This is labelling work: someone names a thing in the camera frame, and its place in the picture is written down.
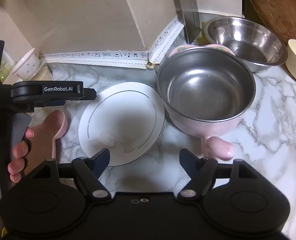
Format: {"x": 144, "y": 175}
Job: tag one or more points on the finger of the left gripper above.
{"x": 89, "y": 94}

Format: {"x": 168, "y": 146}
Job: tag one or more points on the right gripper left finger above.
{"x": 87, "y": 174}

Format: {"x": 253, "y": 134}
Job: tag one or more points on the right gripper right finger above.
{"x": 201, "y": 172}

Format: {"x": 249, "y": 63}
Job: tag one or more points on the pink bear-shaped plate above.
{"x": 43, "y": 144}

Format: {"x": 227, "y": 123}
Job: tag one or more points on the white round plate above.
{"x": 127, "y": 119}

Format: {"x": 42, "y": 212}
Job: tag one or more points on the pink steel-lined handled pot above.
{"x": 206, "y": 91}

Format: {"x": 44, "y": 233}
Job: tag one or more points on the stainless steel bowl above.
{"x": 254, "y": 44}

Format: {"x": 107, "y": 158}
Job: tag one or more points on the person's left hand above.
{"x": 19, "y": 152}

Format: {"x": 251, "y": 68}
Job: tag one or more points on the white floral ceramic bowl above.
{"x": 27, "y": 66}

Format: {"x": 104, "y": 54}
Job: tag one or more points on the cleaver knife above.
{"x": 189, "y": 15}

